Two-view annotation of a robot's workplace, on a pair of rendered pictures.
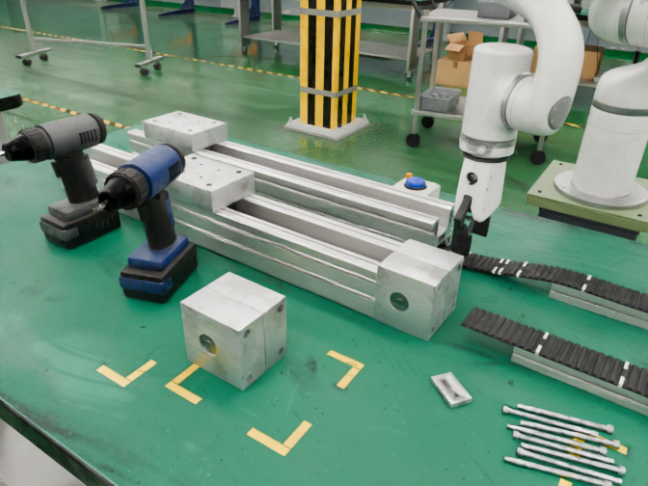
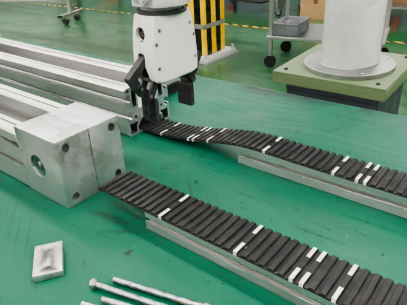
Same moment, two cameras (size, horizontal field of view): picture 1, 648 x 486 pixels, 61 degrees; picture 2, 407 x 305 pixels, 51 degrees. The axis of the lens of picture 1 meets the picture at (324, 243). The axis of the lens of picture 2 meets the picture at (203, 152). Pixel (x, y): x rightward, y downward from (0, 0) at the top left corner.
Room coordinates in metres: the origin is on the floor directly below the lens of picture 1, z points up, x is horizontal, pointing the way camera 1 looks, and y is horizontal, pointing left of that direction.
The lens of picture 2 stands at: (0.18, -0.37, 1.09)
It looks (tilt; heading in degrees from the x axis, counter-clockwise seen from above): 28 degrees down; 6
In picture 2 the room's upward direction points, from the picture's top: 3 degrees counter-clockwise
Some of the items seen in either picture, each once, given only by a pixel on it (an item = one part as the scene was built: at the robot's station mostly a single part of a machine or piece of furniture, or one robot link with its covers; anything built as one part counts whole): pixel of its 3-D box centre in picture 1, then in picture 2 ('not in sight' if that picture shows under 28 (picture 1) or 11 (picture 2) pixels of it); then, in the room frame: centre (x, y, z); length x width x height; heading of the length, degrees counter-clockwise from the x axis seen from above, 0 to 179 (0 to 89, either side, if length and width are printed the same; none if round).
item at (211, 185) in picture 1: (202, 187); not in sight; (0.93, 0.23, 0.87); 0.16 x 0.11 x 0.07; 56
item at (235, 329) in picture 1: (241, 324); not in sight; (0.58, 0.11, 0.83); 0.11 x 0.10 x 0.10; 146
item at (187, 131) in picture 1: (185, 135); not in sight; (1.23, 0.33, 0.87); 0.16 x 0.11 x 0.07; 56
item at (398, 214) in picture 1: (269, 180); (22, 69); (1.09, 0.12, 0.82); 0.80 x 0.10 x 0.09; 56
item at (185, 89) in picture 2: (483, 215); (189, 83); (0.88, -0.28, 0.85); 0.03 x 0.03 x 0.07; 56
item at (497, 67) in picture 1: (498, 91); not in sight; (0.83, -0.26, 1.08); 0.09 x 0.08 x 0.13; 35
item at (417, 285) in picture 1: (421, 283); (80, 148); (0.69, -0.15, 0.83); 0.12 x 0.09 x 0.10; 146
